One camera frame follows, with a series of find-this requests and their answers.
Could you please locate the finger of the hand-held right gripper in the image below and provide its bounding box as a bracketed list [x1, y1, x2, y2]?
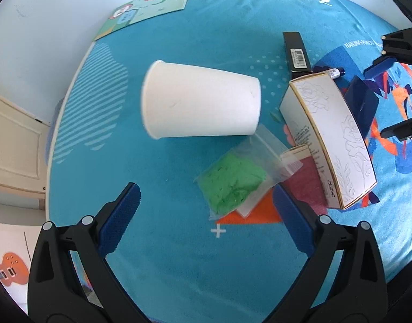
[363, 27, 412, 79]
[380, 118, 412, 142]

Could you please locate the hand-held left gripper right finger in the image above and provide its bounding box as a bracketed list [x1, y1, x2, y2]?
[272, 185, 388, 323]

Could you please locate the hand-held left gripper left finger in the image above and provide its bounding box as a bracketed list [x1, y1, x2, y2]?
[27, 182, 141, 323]

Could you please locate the black slim box with barcode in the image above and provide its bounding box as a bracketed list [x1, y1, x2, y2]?
[283, 32, 314, 81]

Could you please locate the white paper cup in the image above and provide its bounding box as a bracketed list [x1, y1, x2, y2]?
[141, 60, 262, 139]

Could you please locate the dark blue card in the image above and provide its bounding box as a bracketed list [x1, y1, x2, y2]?
[344, 76, 378, 138]

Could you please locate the dark red flat packet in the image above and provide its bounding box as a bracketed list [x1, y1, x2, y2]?
[280, 144, 328, 216]

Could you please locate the white box with flower drawing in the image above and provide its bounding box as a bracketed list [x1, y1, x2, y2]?
[279, 73, 378, 210]

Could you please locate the green clay in plastic bag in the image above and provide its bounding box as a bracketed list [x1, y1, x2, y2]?
[194, 124, 304, 222]

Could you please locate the blue printed mat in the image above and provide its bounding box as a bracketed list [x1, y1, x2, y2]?
[46, 0, 412, 313]

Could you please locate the white guitar printed cloth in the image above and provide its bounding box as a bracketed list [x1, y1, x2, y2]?
[0, 222, 92, 310]

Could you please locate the cream panelled door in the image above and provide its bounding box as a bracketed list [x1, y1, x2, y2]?
[0, 89, 51, 209]

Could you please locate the green picture book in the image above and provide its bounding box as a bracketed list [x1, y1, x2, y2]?
[92, 0, 190, 42]

